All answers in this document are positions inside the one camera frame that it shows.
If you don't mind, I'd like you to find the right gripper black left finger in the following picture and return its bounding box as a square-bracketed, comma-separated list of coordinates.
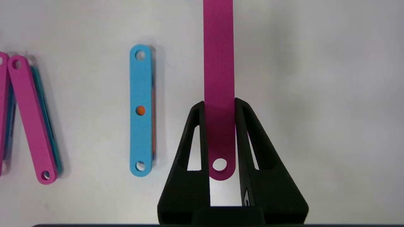
[157, 101, 211, 221]

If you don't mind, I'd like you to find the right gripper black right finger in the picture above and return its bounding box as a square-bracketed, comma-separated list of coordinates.
[235, 97, 309, 221]

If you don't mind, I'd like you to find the pink bar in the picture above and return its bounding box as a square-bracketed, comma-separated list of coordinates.
[7, 55, 63, 185]
[203, 0, 237, 181]
[0, 52, 17, 177]

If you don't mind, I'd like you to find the light blue flat bar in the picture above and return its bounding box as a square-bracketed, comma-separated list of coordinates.
[129, 44, 156, 178]

